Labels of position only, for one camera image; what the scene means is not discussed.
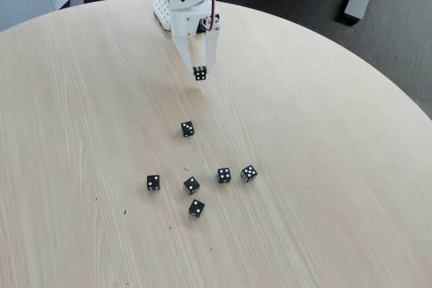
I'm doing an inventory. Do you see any black die showing six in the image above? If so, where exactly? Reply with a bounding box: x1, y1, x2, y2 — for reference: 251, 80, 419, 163
192, 65, 208, 82

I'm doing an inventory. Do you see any black die showing three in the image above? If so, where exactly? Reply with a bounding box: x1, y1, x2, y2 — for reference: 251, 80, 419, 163
180, 120, 195, 138

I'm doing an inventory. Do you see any black die showing four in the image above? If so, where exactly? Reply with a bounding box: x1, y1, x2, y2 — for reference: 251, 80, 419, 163
216, 167, 232, 185

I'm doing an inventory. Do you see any black die showing five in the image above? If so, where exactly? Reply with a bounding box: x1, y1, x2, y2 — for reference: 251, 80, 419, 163
240, 165, 259, 183

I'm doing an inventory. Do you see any black die showing two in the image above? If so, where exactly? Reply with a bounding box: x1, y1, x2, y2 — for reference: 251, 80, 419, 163
146, 175, 161, 192
183, 176, 200, 196

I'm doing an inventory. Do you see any black die showing one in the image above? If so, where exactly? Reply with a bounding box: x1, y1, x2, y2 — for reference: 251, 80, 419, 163
188, 198, 206, 219

